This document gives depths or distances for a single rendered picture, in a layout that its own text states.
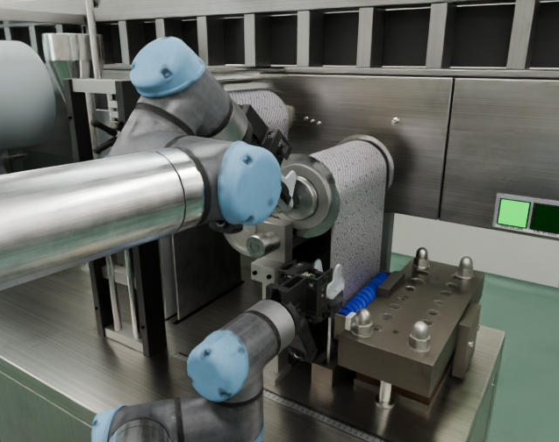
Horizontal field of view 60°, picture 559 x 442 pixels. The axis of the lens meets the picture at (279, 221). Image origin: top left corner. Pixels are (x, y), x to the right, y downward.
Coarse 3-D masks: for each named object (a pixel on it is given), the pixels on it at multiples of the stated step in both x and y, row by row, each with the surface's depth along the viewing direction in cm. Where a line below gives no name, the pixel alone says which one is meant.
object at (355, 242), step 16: (368, 208) 94; (352, 224) 88; (368, 224) 95; (336, 240) 84; (352, 240) 90; (368, 240) 97; (336, 256) 85; (352, 256) 91; (368, 256) 98; (352, 272) 93; (368, 272) 100; (352, 288) 94
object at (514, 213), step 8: (504, 200) 96; (504, 208) 96; (512, 208) 95; (520, 208) 94; (504, 216) 96; (512, 216) 96; (520, 216) 95; (504, 224) 97; (512, 224) 96; (520, 224) 95
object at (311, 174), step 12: (288, 168) 82; (300, 168) 81; (312, 168) 80; (312, 180) 80; (324, 180) 79; (324, 192) 79; (324, 204) 80; (312, 216) 82; (324, 216) 81; (300, 228) 84
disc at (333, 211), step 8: (288, 160) 82; (296, 160) 81; (304, 160) 81; (312, 160) 80; (280, 168) 84; (320, 168) 79; (328, 168) 79; (328, 176) 79; (328, 184) 79; (336, 184) 79; (336, 192) 79; (336, 200) 79; (336, 208) 80; (328, 216) 81; (336, 216) 80; (320, 224) 82; (328, 224) 81; (296, 232) 86; (304, 232) 85; (312, 232) 84; (320, 232) 83
